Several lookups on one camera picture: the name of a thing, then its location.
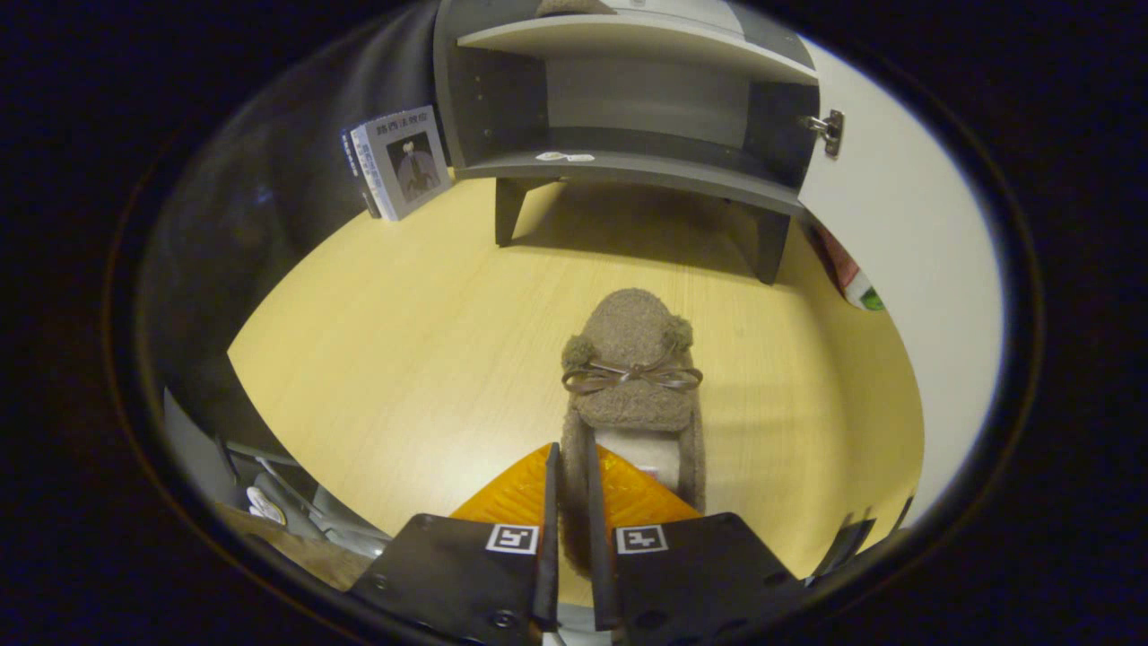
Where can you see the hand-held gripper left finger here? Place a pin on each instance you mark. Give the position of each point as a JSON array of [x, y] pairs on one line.
[[549, 538]]

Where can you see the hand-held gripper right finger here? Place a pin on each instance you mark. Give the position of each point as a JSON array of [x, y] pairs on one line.
[[599, 538]]

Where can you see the grey shoe cabinet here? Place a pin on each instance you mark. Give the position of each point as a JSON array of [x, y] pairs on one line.
[[628, 170]]

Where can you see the white shoe cabinet door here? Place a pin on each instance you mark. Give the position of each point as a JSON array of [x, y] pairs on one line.
[[915, 251]]

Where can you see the toy watermelon slice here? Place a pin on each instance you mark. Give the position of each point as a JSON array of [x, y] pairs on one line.
[[852, 283]]

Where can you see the stack of books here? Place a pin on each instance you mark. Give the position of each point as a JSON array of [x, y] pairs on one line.
[[404, 161]]

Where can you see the black backdrop cloth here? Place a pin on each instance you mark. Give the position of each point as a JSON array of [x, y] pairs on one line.
[[269, 179]]

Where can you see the grey metal frame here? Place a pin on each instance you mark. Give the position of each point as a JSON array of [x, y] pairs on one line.
[[305, 502]]

